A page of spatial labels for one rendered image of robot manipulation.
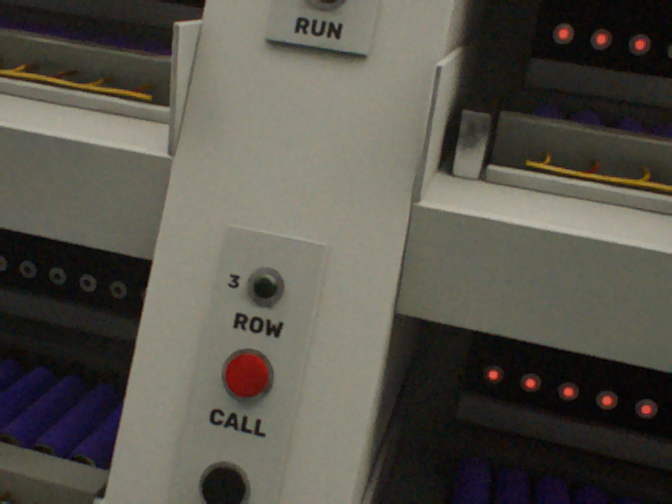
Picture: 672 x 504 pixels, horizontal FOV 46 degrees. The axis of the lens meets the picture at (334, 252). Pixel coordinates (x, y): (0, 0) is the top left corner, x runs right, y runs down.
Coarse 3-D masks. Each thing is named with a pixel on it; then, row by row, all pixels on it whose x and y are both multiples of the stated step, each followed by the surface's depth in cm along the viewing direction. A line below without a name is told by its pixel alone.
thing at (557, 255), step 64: (576, 0) 44; (640, 0) 43; (448, 64) 29; (576, 64) 45; (640, 64) 44; (448, 128) 35; (512, 128) 35; (576, 128) 34; (640, 128) 39; (448, 192) 31; (512, 192) 32; (576, 192) 33; (640, 192) 32; (448, 256) 30; (512, 256) 29; (576, 256) 28; (640, 256) 28; (448, 320) 30; (512, 320) 30; (576, 320) 29; (640, 320) 29
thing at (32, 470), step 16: (0, 448) 38; (16, 448) 38; (0, 464) 37; (16, 464) 37; (32, 464) 37; (48, 464) 37; (64, 464) 37; (80, 464) 38; (0, 480) 37; (16, 480) 37; (32, 480) 36; (48, 480) 36; (64, 480) 36; (80, 480) 36; (96, 480) 37; (0, 496) 37; (16, 496) 37; (32, 496) 37; (48, 496) 36; (64, 496) 36; (80, 496) 36
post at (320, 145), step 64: (256, 0) 31; (384, 0) 30; (448, 0) 29; (256, 64) 30; (320, 64) 30; (384, 64) 30; (192, 128) 31; (256, 128) 30; (320, 128) 30; (384, 128) 29; (192, 192) 31; (256, 192) 30; (320, 192) 30; (384, 192) 29; (192, 256) 31; (384, 256) 29; (192, 320) 31; (320, 320) 30; (384, 320) 29; (128, 384) 31; (192, 384) 30; (320, 384) 30; (384, 384) 33; (128, 448) 31; (320, 448) 29
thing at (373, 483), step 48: (480, 336) 44; (480, 384) 45; (528, 384) 44; (576, 384) 44; (624, 384) 43; (480, 432) 45; (528, 432) 45; (576, 432) 44; (624, 432) 43; (384, 480) 40; (432, 480) 44; (480, 480) 41; (528, 480) 42; (576, 480) 42; (624, 480) 42
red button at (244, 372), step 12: (240, 360) 30; (252, 360) 29; (228, 372) 30; (240, 372) 30; (252, 372) 29; (264, 372) 29; (228, 384) 30; (240, 384) 29; (252, 384) 29; (264, 384) 29; (240, 396) 30; (252, 396) 30
